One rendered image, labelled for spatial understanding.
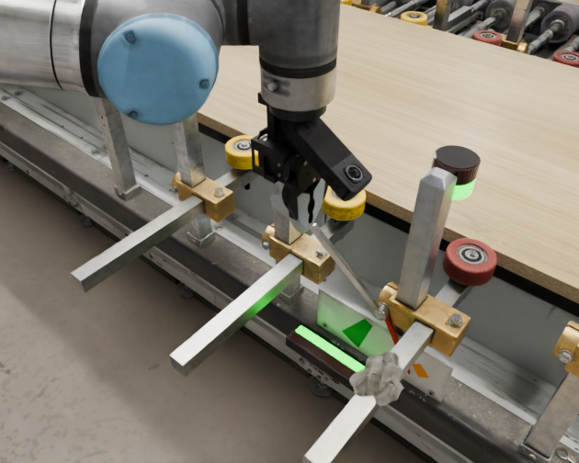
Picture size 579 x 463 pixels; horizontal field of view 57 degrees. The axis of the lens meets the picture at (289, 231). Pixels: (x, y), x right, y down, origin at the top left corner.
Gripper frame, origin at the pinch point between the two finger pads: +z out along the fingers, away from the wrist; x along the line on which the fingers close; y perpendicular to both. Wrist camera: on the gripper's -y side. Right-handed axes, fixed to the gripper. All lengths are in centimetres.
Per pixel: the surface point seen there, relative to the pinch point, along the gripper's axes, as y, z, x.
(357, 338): -7.7, 25.7, -5.6
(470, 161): -16.2, -11.9, -13.0
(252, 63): 58, 9, -50
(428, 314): -18.3, 12.0, -6.9
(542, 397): -37, 37, -24
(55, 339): 98, 99, 13
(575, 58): -7, 9, -107
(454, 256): -16.6, 8.3, -17.0
